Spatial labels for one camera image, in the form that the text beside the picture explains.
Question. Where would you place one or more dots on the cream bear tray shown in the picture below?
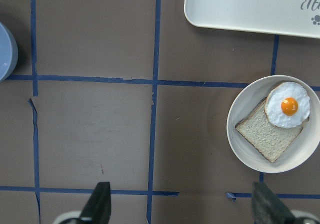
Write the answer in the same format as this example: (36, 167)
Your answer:
(283, 17)

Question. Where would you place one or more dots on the fried egg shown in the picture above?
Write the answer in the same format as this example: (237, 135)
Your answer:
(287, 105)

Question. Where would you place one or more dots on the bread slice on plate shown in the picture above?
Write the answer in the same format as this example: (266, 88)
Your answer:
(269, 140)

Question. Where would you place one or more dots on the white round plate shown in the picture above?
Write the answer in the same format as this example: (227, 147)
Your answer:
(300, 149)

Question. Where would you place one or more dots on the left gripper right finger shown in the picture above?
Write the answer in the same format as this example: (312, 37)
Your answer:
(267, 207)

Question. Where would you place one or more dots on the blue bowl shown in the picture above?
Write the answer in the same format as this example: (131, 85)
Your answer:
(8, 52)

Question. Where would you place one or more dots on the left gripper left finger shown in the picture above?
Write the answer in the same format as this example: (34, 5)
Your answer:
(98, 207)

